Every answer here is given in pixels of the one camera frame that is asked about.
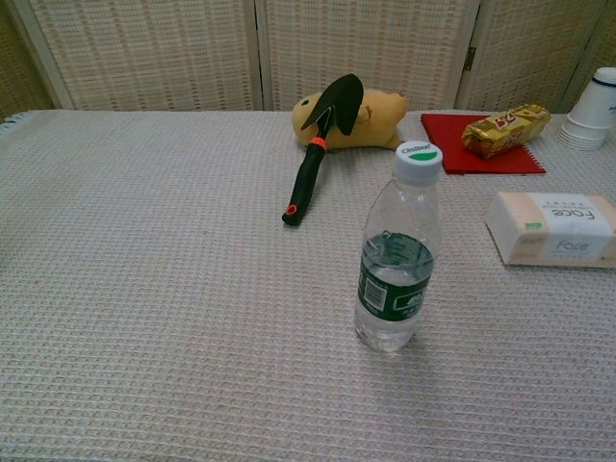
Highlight white tissue pack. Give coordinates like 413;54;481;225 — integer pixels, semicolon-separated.
484;191;616;270

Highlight black garden trowel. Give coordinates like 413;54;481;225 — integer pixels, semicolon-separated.
281;73;365;228

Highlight clear plastic water bottle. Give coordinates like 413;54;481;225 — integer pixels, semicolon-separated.
354;140;444;355

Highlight yellow plush toy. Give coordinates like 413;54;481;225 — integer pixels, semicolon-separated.
292;89;408;154

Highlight woven beige tablecloth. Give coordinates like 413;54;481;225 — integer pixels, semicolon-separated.
0;109;616;462

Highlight gold snack packet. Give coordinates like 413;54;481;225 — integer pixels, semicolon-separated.
461;104;552;161

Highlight woven folding screen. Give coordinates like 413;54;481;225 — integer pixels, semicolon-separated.
0;0;616;121

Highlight white paper cup stack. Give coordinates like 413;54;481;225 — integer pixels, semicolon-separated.
556;66;616;152

